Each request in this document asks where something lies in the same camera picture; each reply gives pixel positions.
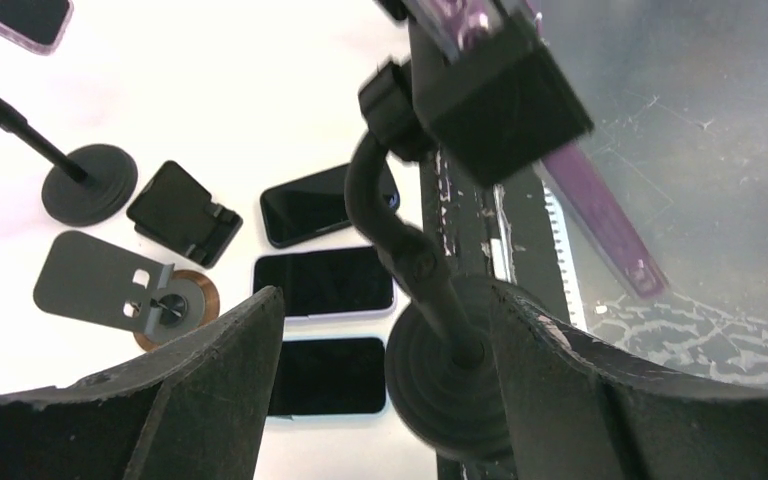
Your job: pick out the black phone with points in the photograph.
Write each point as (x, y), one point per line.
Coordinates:
(305, 208)

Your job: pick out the white cased phone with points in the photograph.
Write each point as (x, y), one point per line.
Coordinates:
(36, 25)
(596, 212)

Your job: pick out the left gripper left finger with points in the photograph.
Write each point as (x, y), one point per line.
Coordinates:
(195, 408)

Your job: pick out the lilac cased phone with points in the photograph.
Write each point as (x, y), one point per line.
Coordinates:
(330, 284)

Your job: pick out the white slotted cable duct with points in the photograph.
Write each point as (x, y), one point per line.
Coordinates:
(572, 293)

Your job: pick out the black folding phone stand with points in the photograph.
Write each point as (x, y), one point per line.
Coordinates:
(175, 211)

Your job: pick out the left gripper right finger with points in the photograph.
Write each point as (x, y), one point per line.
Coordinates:
(656, 411)

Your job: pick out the brown round base stand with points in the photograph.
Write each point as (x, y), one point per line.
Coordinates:
(88, 279)

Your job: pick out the light blue cased phone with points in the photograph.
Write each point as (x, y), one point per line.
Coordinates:
(329, 377)

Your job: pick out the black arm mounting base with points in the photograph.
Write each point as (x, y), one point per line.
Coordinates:
(505, 232)

